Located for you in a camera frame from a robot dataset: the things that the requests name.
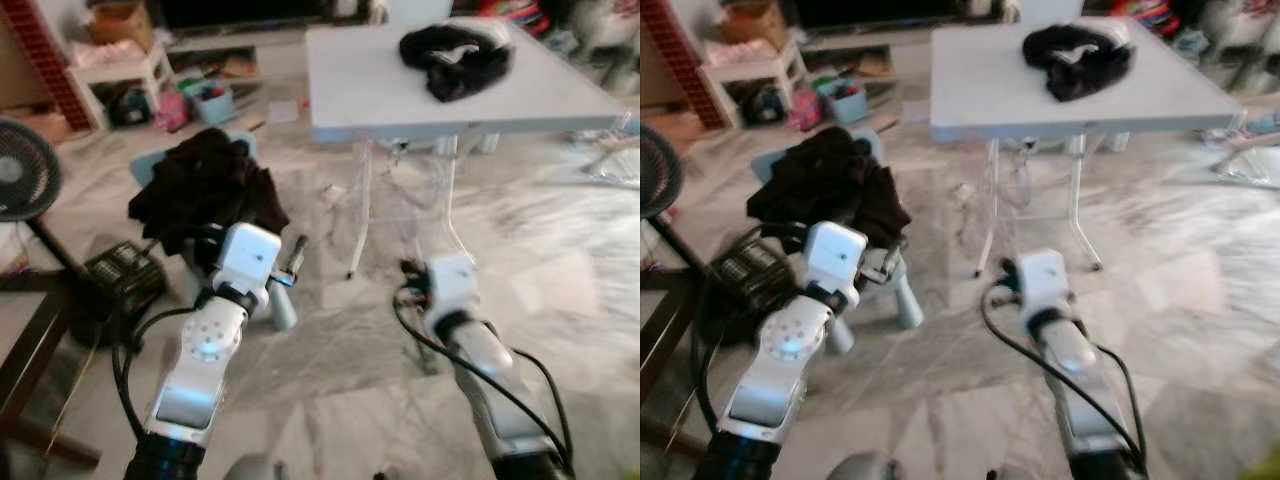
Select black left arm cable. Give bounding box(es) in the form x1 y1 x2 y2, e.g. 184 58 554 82
105 225 226 441
690 225 816 441

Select white television cabinet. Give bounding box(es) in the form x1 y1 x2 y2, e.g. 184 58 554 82
800 25 936 86
165 25 313 86

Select grey left robot leg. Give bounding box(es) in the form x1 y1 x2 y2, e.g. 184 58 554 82
835 450 901 480
222 455 286 480

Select pale blue plastic chair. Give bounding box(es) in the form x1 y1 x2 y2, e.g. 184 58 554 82
750 130 926 356
130 130 301 333

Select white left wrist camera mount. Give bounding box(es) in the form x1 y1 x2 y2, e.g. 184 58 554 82
212 222 283 309
805 222 869 309

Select black standing fan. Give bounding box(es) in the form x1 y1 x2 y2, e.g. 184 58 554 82
0 118 91 281
640 125 701 271

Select pink backpack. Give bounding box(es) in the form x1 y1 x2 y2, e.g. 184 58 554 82
155 88 191 133
790 88 823 131

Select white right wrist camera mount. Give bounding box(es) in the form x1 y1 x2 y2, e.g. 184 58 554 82
1010 250 1073 319
420 252 483 323

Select black printed cardboard box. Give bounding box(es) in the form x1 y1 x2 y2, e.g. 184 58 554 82
705 238 791 316
83 240 168 319

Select light blue storage basket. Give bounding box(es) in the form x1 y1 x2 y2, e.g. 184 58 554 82
815 78 869 125
185 80 236 126

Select black television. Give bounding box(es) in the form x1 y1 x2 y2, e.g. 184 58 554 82
160 0 336 29
790 0 966 29

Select dark brown garment pile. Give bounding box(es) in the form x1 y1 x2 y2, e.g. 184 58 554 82
128 127 291 256
745 127 913 256

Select black garment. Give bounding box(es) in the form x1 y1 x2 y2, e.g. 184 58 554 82
1020 24 1136 103
398 24 516 104

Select lime green garment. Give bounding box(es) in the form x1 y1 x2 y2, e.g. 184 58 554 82
1235 445 1280 480

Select grey folding table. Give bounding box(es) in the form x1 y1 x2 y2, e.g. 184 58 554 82
928 18 1249 273
305 18 633 281

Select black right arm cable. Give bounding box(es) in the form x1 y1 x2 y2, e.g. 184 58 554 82
980 288 1151 476
390 290 576 476

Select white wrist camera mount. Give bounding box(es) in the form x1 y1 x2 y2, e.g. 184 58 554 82
212 222 283 309
420 252 483 323
1010 250 1073 319
805 222 869 309

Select brown cardboard box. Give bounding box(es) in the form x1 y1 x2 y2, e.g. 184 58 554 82
718 0 786 49
88 0 153 51

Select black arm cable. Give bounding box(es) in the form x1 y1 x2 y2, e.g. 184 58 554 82
105 225 226 441
390 290 576 476
690 225 816 441
980 288 1151 476

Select small white shelf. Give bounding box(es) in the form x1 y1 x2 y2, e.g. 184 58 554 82
68 40 173 131
700 40 809 129

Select pink folded cloth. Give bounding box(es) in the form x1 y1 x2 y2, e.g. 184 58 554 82
75 40 146 66
705 40 776 66

